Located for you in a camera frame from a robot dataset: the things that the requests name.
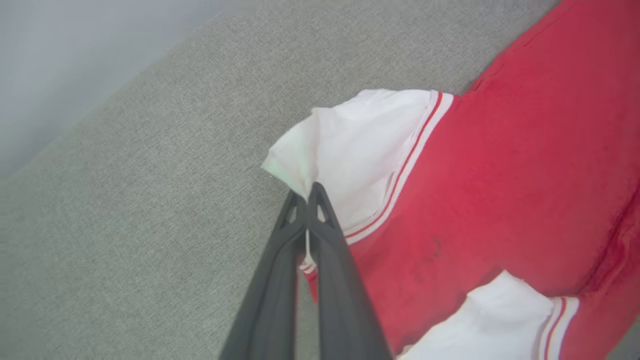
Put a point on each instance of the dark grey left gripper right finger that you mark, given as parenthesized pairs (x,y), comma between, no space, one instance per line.
(345,310)

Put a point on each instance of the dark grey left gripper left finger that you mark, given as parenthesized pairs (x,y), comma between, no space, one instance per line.
(267,300)

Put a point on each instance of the red and white basketball jersey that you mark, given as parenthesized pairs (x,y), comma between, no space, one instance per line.
(500,190)

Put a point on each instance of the grey fabric sofa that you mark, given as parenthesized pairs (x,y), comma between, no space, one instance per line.
(150,200)

